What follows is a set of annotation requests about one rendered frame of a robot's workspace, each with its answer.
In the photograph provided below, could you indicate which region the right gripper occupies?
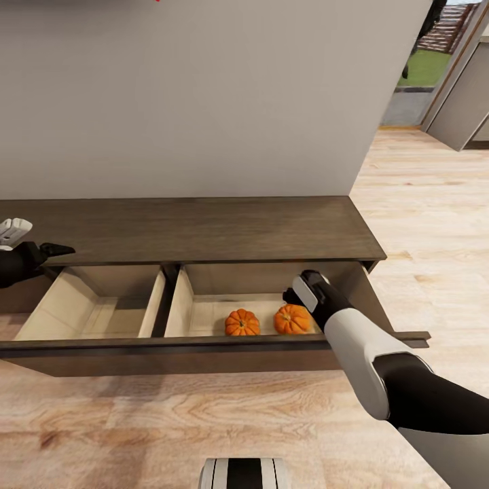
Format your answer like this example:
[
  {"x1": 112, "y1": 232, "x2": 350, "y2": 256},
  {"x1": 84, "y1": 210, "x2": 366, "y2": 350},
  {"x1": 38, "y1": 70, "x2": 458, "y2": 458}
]
[{"x1": 283, "y1": 288, "x2": 304, "y2": 307}]

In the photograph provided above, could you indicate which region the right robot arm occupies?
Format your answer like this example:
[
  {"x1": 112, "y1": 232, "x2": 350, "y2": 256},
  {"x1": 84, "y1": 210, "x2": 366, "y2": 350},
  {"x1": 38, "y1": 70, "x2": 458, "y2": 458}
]
[{"x1": 283, "y1": 271, "x2": 489, "y2": 489}]

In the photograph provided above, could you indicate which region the pumpkin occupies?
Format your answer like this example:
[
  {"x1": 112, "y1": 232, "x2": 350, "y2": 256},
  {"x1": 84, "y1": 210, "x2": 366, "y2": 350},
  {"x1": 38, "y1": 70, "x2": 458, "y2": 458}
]
[
  {"x1": 274, "y1": 304, "x2": 310, "y2": 335},
  {"x1": 225, "y1": 309, "x2": 260, "y2": 336}
]

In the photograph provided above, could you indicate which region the robot trunk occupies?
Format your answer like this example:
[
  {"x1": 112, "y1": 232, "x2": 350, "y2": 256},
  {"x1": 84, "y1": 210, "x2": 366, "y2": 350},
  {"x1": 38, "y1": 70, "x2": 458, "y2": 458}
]
[{"x1": 198, "y1": 458, "x2": 291, "y2": 489}]

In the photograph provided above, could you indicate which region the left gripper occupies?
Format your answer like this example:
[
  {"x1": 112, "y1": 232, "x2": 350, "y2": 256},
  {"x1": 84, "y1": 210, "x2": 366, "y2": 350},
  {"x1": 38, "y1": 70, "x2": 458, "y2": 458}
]
[{"x1": 0, "y1": 241, "x2": 75, "y2": 289}]

